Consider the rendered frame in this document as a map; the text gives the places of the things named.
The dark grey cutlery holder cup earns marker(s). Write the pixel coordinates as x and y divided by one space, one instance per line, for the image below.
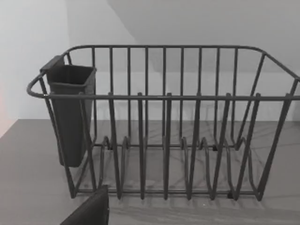
70 112

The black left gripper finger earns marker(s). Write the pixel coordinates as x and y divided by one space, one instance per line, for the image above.
93 208

